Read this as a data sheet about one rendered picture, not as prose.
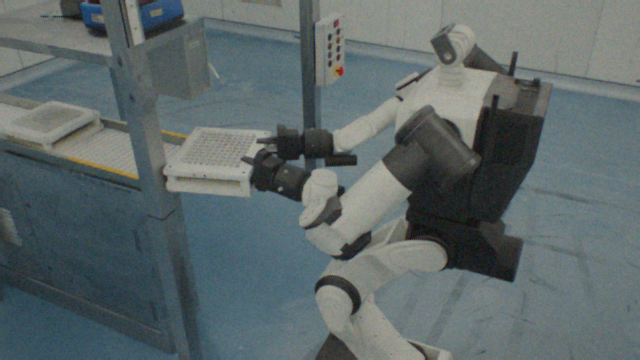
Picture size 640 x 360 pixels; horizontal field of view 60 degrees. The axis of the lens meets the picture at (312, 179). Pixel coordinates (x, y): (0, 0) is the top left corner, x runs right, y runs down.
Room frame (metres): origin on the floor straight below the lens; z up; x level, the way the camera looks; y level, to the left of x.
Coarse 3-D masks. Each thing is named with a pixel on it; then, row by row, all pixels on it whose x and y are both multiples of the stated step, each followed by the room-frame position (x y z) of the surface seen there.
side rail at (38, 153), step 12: (0, 144) 1.69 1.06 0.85; (12, 144) 1.66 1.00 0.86; (24, 144) 1.65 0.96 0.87; (36, 156) 1.61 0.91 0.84; (48, 156) 1.58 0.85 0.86; (60, 156) 1.56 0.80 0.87; (72, 168) 1.54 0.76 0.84; (84, 168) 1.51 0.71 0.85; (96, 168) 1.48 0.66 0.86; (120, 180) 1.44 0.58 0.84; (132, 180) 1.42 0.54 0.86
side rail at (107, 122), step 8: (0, 96) 2.09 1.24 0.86; (8, 96) 2.07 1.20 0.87; (16, 104) 2.05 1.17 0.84; (24, 104) 2.03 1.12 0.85; (32, 104) 2.00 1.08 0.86; (40, 104) 1.98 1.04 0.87; (104, 120) 1.83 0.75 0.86; (112, 120) 1.82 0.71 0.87; (112, 128) 1.82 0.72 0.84; (120, 128) 1.80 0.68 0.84; (168, 136) 1.70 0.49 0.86; (176, 136) 1.68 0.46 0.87
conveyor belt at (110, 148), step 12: (0, 108) 2.04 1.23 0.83; (12, 108) 2.04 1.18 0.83; (0, 120) 1.93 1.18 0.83; (108, 132) 1.80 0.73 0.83; (120, 132) 1.79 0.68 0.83; (84, 144) 1.71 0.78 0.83; (96, 144) 1.71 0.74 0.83; (108, 144) 1.70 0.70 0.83; (120, 144) 1.70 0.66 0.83; (168, 144) 1.69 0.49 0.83; (72, 156) 1.62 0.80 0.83; (84, 156) 1.62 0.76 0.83; (96, 156) 1.62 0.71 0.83; (108, 156) 1.62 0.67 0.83; (120, 156) 1.62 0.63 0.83; (132, 156) 1.61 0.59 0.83; (168, 156) 1.61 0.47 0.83; (120, 168) 1.54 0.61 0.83; (132, 168) 1.53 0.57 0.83
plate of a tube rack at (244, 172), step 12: (192, 132) 1.52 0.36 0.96; (228, 132) 1.50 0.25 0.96; (240, 132) 1.50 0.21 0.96; (252, 132) 1.50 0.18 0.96; (264, 132) 1.49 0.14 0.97; (240, 144) 1.43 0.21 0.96; (252, 144) 1.43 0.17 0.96; (180, 156) 1.38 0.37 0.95; (252, 156) 1.36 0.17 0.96; (168, 168) 1.32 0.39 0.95; (180, 168) 1.32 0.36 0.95; (192, 168) 1.31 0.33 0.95; (204, 168) 1.31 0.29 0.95; (216, 168) 1.31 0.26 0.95; (228, 168) 1.30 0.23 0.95; (240, 168) 1.30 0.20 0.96; (252, 168) 1.30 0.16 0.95; (240, 180) 1.27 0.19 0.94
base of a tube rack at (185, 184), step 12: (180, 180) 1.33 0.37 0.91; (192, 180) 1.32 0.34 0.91; (204, 180) 1.32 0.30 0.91; (216, 180) 1.32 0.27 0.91; (228, 180) 1.32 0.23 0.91; (252, 180) 1.31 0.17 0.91; (204, 192) 1.29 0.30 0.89; (216, 192) 1.29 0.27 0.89; (228, 192) 1.28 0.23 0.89; (240, 192) 1.27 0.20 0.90; (252, 192) 1.28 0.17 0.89
